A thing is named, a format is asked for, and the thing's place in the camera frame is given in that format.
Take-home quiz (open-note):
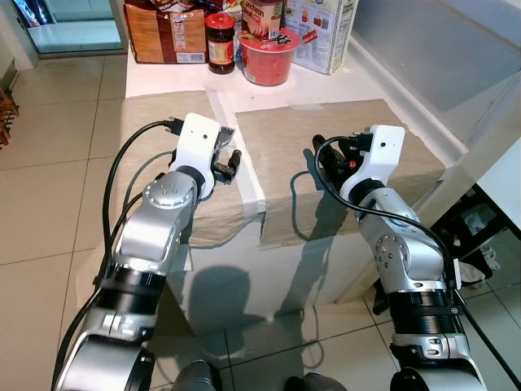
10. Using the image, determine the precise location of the printed food can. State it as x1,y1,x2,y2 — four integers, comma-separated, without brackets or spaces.
241,0,286,42

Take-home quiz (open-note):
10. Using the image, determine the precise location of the white crumpled cloth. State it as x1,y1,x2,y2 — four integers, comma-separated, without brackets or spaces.
460,244,501,282

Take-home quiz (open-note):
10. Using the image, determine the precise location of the dark sauce jar red label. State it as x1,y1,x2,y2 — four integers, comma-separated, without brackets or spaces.
205,12,237,75

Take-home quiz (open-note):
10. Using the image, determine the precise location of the glass door panel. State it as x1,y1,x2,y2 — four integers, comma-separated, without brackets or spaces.
24,0,125,56

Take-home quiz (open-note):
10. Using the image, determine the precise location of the dark storage rack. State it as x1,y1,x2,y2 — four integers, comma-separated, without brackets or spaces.
430,186,521,286

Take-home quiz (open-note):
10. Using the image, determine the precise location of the red instant noodle bowl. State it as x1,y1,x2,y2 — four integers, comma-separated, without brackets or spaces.
239,27,300,87

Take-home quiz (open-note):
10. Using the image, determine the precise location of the white printed carton box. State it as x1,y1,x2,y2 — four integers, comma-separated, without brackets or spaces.
285,0,359,76

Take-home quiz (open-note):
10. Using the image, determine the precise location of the brown food package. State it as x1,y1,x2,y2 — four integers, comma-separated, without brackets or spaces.
124,0,208,64

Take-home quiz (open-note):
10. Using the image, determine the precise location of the grey left robot leg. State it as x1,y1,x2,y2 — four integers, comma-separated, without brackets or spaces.
173,361,222,391

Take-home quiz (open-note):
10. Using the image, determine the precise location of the grey robot leg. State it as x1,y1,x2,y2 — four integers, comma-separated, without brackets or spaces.
285,372,347,391
173,361,222,391

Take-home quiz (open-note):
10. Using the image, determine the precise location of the brown wooden rack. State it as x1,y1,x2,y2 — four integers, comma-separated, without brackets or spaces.
0,88,19,149

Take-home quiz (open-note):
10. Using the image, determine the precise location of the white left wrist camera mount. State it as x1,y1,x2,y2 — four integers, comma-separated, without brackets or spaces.
174,112,225,201

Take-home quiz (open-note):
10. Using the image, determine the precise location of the grey right robot leg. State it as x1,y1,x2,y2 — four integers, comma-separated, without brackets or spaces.
285,372,347,391

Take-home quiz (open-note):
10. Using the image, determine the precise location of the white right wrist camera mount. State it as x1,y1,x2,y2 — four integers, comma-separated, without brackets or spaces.
339,125,406,204

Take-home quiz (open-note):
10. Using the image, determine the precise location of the beige cloth placemat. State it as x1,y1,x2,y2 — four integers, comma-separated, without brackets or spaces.
234,99,447,249
110,90,265,249

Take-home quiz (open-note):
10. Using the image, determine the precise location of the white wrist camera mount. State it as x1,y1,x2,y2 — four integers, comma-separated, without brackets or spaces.
339,125,406,204
174,112,225,201

